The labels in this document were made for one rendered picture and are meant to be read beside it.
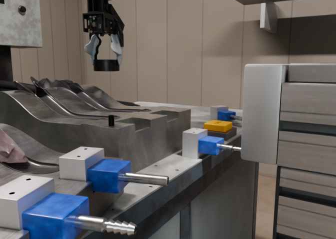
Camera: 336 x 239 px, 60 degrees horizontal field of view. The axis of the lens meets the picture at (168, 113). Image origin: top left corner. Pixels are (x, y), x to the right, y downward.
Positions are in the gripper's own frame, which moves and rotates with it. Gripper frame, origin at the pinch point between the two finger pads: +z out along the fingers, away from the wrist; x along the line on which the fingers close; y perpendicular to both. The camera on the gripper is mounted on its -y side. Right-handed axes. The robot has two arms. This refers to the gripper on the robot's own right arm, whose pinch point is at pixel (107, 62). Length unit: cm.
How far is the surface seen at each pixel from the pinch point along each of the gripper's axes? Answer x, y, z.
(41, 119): 4.4, 35.7, 11.7
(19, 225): 27, 65, 14
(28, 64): -184, -168, 0
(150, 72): -68, -220, 8
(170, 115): 27.0, 21.1, 12.1
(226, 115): 36.4, -10.2, 16.8
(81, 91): 0.4, 15.3, 8.0
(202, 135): 35.0, 23.9, 15.6
